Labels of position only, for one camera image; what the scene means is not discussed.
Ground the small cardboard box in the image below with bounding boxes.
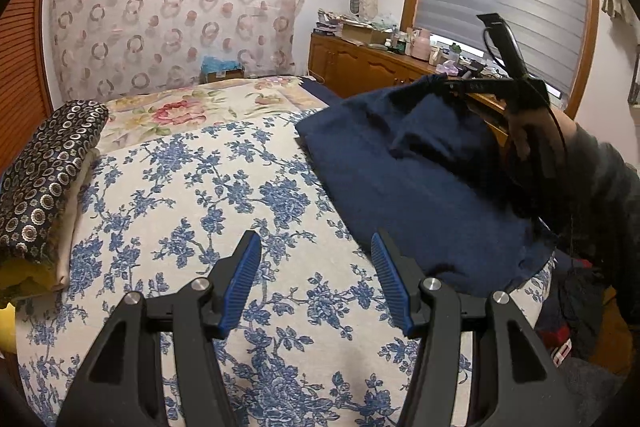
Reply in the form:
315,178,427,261
201,67,246,84

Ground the pink container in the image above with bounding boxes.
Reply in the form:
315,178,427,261
411,28,432,60

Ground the person's right hand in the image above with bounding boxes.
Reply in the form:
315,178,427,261
506,106,535,162

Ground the pile of papers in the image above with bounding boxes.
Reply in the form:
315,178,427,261
314,9,347,36

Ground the dark medallion patterned quilt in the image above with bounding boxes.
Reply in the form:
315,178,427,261
0,99,111,267

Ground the yellow cloth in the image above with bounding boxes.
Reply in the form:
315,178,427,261
0,257,57,354

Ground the circle patterned curtain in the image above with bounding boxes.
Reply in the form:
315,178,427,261
49,0,314,101

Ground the peach floral bed sheet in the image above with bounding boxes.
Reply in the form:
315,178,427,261
97,75,332,154

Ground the person's right forearm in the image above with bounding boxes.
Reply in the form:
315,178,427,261
547,111,640,258

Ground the blue floral bedspread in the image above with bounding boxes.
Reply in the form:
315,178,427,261
15,104,557,427

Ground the open cardboard box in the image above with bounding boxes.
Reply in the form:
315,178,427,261
340,21,389,46

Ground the wooden louvered door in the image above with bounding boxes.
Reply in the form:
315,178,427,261
0,0,54,174

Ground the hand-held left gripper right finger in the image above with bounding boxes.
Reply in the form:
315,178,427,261
371,229,576,427

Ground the wooden cabinet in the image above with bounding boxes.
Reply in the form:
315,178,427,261
308,32,512,148

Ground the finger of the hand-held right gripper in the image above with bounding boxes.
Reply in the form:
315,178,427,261
442,77,512,96

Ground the navy printed t-shirt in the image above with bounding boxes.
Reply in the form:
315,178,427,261
294,74,557,297

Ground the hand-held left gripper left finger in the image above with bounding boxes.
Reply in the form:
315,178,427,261
57,229,263,427

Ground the beige folded cloth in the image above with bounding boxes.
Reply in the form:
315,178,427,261
46,149,102,294

